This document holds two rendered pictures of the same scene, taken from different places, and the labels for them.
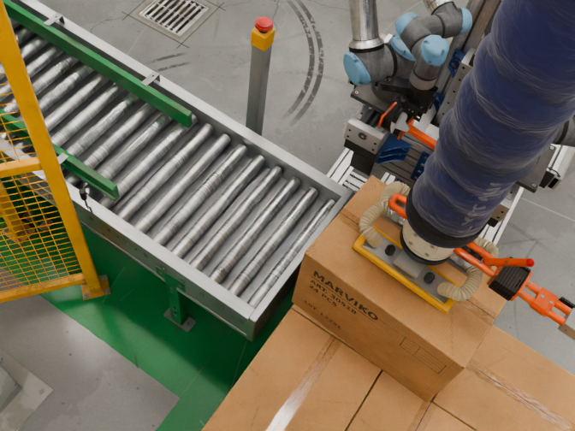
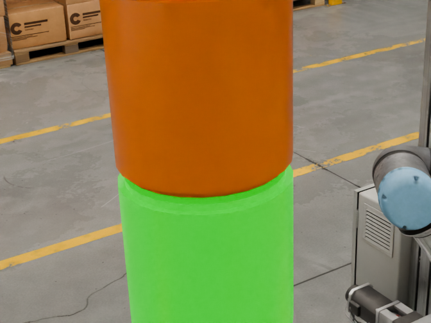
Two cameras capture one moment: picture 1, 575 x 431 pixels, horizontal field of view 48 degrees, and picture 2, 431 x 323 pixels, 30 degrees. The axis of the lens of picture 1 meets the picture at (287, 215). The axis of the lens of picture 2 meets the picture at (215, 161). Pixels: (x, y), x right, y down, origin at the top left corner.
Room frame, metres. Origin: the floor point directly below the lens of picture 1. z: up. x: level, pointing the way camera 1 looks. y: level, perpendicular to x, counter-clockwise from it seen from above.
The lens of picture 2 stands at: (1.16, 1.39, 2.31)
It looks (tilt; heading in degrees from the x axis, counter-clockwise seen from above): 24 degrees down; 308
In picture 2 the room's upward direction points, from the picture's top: 3 degrees counter-clockwise
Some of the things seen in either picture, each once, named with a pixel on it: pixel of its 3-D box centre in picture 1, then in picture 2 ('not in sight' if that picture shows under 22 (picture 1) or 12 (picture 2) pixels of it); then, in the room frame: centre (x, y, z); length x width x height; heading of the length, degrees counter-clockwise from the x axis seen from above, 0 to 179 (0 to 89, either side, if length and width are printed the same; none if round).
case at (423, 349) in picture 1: (399, 289); not in sight; (1.02, -0.43, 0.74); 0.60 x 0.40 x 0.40; 63
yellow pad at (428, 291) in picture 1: (408, 265); not in sight; (0.93, -0.38, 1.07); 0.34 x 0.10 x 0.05; 62
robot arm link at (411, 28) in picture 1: (418, 32); not in sight; (1.47, -0.26, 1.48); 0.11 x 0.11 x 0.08; 34
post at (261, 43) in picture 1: (255, 113); not in sight; (1.86, 0.23, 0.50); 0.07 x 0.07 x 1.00; 66
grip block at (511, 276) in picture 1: (509, 278); not in sight; (0.90, -0.65, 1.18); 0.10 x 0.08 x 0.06; 152
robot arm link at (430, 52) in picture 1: (430, 56); not in sight; (1.38, -0.30, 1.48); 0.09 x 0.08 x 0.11; 34
